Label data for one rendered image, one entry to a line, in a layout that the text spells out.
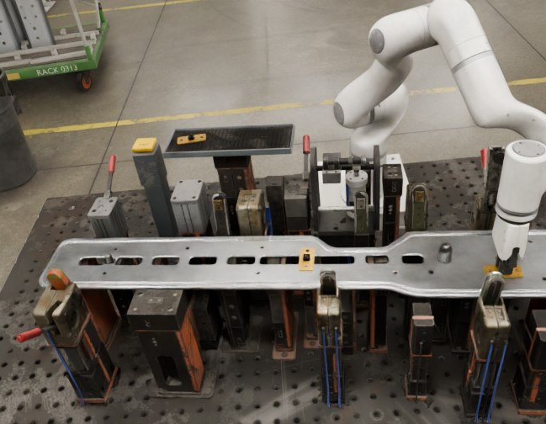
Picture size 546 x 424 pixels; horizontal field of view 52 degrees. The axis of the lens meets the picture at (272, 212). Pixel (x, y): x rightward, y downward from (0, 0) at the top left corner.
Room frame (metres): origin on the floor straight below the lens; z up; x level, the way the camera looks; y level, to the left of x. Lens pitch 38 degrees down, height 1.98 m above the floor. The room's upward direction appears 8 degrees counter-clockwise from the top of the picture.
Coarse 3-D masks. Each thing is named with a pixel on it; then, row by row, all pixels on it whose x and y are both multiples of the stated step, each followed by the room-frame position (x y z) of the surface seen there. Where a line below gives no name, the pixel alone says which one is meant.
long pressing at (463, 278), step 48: (96, 240) 1.22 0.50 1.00; (144, 240) 1.20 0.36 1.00; (192, 240) 1.17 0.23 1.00; (240, 240) 1.14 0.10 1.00; (288, 240) 1.12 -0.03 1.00; (432, 240) 1.05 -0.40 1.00; (480, 240) 1.02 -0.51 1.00; (528, 240) 1.00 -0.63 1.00; (96, 288) 1.04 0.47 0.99; (144, 288) 1.02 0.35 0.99; (192, 288) 0.99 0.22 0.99; (240, 288) 0.97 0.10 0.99; (288, 288) 0.95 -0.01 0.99; (384, 288) 0.91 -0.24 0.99; (432, 288) 0.88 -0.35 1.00; (480, 288) 0.86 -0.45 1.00; (528, 288) 0.85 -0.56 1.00
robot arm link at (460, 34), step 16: (448, 0) 1.16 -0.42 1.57; (432, 16) 1.16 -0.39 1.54; (448, 16) 1.12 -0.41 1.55; (464, 16) 1.11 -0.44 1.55; (432, 32) 1.15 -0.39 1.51; (448, 32) 1.11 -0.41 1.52; (464, 32) 1.09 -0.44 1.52; (480, 32) 1.09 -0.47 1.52; (448, 48) 1.10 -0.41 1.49; (464, 48) 1.07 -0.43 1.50; (480, 48) 1.06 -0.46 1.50; (448, 64) 1.10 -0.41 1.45
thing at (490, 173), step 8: (488, 152) 1.11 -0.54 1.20; (496, 152) 1.08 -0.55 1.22; (504, 152) 1.10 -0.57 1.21; (488, 160) 1.10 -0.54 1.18; (496, 160) 1.07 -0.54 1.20; (488, 168) 1.10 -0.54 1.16; (496, 168) 1.10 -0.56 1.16; (488, 176) 1.09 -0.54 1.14; (496, 176) 1.10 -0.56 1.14; (488, 184) 1.09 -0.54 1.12; (496, 184) 1.09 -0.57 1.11; (488, 192) 1.09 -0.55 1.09; (496, 192) 1.08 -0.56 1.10
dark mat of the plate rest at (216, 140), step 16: (240, 128) 1.47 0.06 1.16; (256, 128) 1.45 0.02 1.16; (272, 128) 1.44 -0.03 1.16; (288, 128) 1.43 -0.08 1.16; (176, 144) 1.42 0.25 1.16; (192, 144) 1.41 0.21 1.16; (208, 144) 1.40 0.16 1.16; (224, 144) 1.39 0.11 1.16; (240, 144) 1.37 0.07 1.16; (256, 144) 1.36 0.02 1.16; (272, 144) 1.35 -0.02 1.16; (288, 144) 1.34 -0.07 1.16
